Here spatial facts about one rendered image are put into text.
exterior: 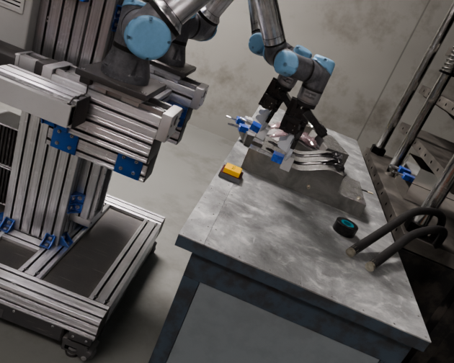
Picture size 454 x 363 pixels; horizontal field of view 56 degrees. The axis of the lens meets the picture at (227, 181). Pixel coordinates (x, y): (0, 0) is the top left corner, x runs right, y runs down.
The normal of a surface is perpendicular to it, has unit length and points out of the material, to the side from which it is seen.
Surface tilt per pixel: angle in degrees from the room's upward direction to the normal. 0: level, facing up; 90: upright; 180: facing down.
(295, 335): 90
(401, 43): 90
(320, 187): 90
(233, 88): 90
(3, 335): 0
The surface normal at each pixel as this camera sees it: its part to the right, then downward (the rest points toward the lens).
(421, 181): -0.18, 0.34
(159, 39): 0.21, 0.57
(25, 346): 0.34, -0.86
